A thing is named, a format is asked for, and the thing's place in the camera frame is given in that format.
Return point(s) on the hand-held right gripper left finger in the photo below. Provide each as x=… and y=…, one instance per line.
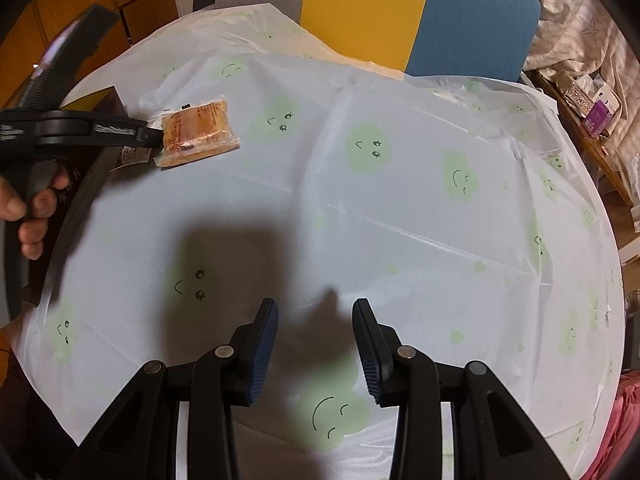
x=262, y=350

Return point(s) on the small white box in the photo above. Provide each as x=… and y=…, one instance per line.
x=608, y=97

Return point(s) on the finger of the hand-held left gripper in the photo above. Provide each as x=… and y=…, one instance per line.
x=125, y=132

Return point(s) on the printed beige curtain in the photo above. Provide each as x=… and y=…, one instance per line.
x=575, y=20

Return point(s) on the person's left hand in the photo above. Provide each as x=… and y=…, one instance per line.
x=42, y=195

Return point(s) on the gold-lined tin box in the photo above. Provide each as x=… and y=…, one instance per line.
x=65, y=240

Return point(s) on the pink cloth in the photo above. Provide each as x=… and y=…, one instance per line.
x=625, y=420

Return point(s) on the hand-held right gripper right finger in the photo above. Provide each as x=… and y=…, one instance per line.
x=370, y=355

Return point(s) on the orange cake packet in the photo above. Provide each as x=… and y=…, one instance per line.
x=200, y=130

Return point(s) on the white smiley plastic tablecloth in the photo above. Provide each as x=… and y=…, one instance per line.
x=400, y=210

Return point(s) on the wooden side table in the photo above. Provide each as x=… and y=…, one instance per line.
x=600, y=160

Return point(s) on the small purple box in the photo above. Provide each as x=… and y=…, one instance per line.
x=597, y=120

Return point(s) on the white biscuit packet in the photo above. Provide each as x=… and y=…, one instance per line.
x=132, y=155

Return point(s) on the grey yellow blue chair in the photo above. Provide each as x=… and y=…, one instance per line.
x=360, y=5

